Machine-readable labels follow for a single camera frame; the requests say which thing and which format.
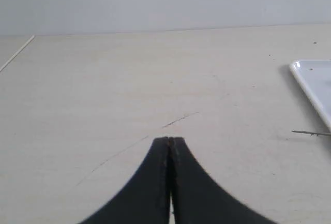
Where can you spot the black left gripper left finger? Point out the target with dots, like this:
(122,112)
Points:
(146,196)

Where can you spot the white rectangular tray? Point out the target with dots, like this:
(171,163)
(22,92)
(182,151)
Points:
(313,76)

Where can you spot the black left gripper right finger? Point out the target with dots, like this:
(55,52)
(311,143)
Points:
(197,198)

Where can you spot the thin metal skewer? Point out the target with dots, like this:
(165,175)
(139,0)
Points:
(312,133)

